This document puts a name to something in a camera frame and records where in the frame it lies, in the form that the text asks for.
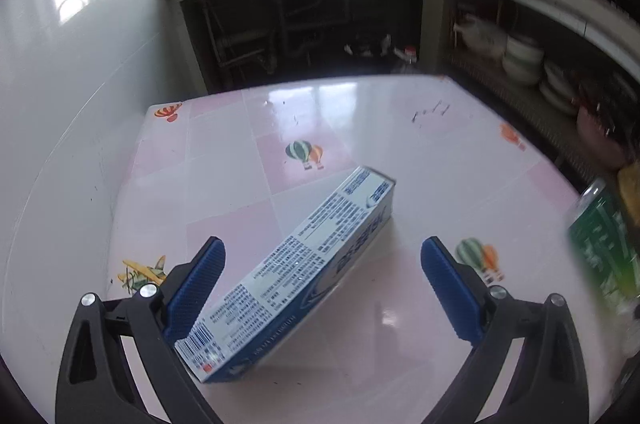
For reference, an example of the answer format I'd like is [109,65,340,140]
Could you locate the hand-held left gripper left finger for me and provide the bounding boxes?
[56,237,227,424]

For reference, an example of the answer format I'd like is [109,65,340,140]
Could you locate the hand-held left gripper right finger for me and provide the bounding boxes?
[420,235,591,424]

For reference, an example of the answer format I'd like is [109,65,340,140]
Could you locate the white blue toothpaste box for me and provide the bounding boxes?
[172,165,397,384]

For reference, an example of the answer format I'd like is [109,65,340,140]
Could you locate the green plastic bottle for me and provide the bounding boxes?
[567,177,640,310]

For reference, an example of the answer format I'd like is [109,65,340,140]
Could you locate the printed plastic tablecloth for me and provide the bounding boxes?
[105,74,621,424]

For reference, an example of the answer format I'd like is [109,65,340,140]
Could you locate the perforated metal shelf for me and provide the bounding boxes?
[445,54,601,175]

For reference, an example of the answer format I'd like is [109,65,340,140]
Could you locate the yellow plastic bag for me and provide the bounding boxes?
[617,164,640,225]

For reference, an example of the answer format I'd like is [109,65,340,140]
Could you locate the pink basin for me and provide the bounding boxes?
[576,104,631,167]

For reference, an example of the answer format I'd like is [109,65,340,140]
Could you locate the stack of white plates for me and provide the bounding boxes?
[539,60,581,116]

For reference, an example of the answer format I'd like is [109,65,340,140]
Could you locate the cooking oil bottle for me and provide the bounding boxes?
[392,46,420,75]

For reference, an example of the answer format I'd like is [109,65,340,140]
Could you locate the stack of white bowls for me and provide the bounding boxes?
[501,33,546,86]

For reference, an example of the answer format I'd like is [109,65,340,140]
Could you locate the white plastic bag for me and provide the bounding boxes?
[452,14,508,58]

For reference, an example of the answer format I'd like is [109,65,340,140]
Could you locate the grey drain pipes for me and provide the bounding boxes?
[200,0,351,75]

